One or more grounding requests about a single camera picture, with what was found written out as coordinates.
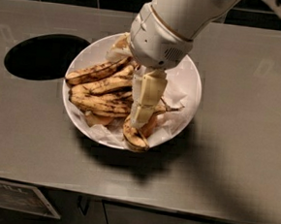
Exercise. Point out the framed sign below counter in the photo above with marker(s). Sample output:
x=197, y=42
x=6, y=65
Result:
x=24, y=198

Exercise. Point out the orange fruit piece right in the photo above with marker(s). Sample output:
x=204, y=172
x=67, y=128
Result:
x=148, y=128

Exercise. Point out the left cabinet handle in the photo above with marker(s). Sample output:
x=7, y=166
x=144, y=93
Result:
x=83, y=204

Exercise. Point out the white paper liner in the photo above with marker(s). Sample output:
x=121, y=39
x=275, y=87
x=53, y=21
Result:
x=169, y=124

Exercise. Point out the lower large spotted banana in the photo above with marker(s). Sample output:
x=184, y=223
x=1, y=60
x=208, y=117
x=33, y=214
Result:
x=116, y=104

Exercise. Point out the white ceramic bowl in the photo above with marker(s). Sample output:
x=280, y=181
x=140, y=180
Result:
x=185, y=75

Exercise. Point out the front curved spotted banana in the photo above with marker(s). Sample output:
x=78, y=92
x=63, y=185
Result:
x=134, y=137

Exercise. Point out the middle spotted banana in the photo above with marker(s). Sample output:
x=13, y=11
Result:
x=122, y=89

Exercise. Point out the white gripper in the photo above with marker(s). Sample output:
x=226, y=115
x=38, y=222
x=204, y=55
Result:
x=154, y=42

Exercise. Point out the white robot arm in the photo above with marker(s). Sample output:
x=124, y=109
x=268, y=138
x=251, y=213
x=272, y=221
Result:
x=187, y=18

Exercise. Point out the dark round counter hole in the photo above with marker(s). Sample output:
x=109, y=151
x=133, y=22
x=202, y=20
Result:
x=46, y=57

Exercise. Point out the top spotted banana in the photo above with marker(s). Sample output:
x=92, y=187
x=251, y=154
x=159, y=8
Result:
x=96, y=72

